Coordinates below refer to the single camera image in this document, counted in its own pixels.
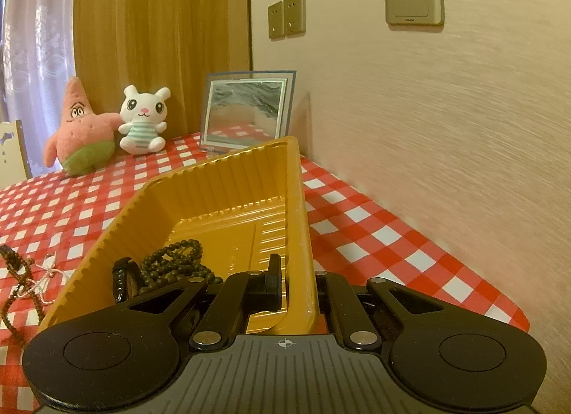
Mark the white bunny plush toy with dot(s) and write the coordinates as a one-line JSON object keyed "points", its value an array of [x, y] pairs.
{"points": [[142, 119]]}

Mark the red checkered tablecloth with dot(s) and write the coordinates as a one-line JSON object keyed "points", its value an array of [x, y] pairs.
{"points": [[379, 253]]}

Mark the yellow plastic tray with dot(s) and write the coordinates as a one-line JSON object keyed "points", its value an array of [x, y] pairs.
{"points": [[232, 200]]}

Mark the large beige wall switch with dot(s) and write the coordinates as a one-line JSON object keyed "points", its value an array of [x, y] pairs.
{"points": [[294, 13]]}

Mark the white wooden chair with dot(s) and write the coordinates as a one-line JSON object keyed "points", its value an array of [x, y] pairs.
{"points": [[13, 151]]}

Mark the pink starfish plush toy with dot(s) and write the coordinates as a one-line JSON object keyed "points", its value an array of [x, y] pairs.
{"points": [[82, 133]]}

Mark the framed picture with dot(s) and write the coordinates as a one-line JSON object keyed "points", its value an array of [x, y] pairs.
{"points": [[245, 106]]}

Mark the wooden wall panel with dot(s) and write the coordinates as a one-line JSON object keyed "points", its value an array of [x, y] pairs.
{"points": [[160, 39]]}

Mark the sheer patterned curtain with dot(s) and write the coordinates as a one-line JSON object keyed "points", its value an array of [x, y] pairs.
{"points": [[35, 39]]}

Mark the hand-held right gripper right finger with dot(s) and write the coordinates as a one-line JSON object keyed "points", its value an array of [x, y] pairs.
{"points": [[339, 307]]}

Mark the small beige wall switch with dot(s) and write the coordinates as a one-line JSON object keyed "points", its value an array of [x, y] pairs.
{"points": [[275, 20]]}

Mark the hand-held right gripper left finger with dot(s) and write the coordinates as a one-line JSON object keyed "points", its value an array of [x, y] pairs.
{"points": [[273, 289]]}

